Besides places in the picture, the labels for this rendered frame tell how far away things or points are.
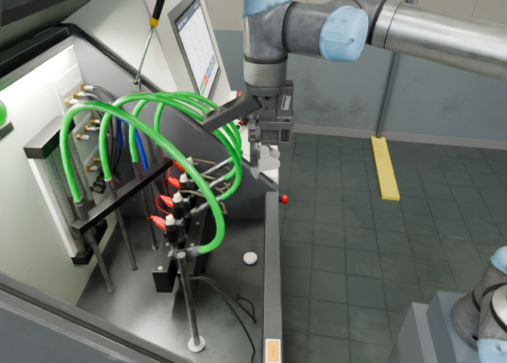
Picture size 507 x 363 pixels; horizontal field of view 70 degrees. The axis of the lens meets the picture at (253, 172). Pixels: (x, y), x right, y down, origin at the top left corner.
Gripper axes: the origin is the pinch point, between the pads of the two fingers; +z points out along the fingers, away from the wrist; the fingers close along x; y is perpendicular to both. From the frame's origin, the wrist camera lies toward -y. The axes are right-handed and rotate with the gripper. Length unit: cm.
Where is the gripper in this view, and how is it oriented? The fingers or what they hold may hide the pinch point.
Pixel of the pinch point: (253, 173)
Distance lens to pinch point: 75.7
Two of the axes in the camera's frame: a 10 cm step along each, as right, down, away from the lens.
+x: 0.4, -5.8, 8.1
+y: 10.0, 0.2, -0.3
